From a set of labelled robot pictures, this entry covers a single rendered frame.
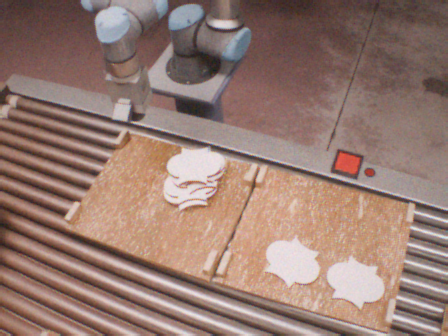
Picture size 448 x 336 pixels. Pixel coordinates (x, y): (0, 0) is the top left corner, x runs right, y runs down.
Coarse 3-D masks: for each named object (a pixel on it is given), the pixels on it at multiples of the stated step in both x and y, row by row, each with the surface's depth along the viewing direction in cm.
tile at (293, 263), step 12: (276, 252) 114; (288, 252) 113; (300, 252) 113; (312, 252) 113; (276, 264) 112; (288, 264) 111; (300, 264) 111; (312, 264) 111; (288, 276) 110; (300, 276) 109; (312, 276) 109; (288, 288) 108
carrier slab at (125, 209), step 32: (128, 160) 135; (160, 160) 134; (96, 192) 129; (128, 192) 129; (160, 192) 128; (224, 192) 126; (96, 224) 123; (128, 224) 123; (160, 224) 122; (192, 224) 121; (224, 224) 121; (160, 256) 116; (192, 256) 116
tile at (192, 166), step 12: (180, 156) 127; (192, 156) 126; (204, 156) 126; (216, 156) 126; (168, 168) 124; (180, 168) 124; (192, 168) 124; (204, 168) 124; (216, 168) 123; (180, 180) 122; (192, 180) 122; (204, 180) 121
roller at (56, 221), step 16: (0, 192) 134; (16, 208) 131; (32, 208) 130; (48, 224) 128; (64, 224) 126; (128, 256) 120; (176, 272) 116; (224, 288) 113; (256, 304) 111; (272, 304) 109; (304, 320) 108; (320, 320) 106; (336, 320) 105
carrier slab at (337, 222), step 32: (256, 192) 126; (288, 192) 125; (320, 192) 124; (352, 192) 123; (256, 224) 120; (288, 224) 119; (320, 224) 118; (352, 224) 118; (384, 224) 117; (256, 256) 115; (320, 256) 113; (352, 256) 112; (384, 256) 111; (256, 288) 110; (320, 288) 108; (384, 288) 107; (352, 320) 103
